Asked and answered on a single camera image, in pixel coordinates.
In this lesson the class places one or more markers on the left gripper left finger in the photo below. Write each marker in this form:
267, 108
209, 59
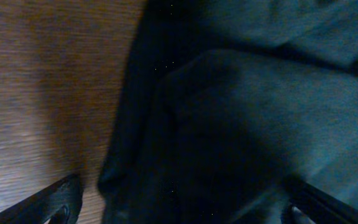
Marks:
59, 203

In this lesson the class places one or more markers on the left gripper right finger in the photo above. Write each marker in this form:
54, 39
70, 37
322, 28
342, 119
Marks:
314, 204

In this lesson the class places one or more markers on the black jeans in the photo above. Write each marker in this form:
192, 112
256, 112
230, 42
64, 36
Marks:
223, 101

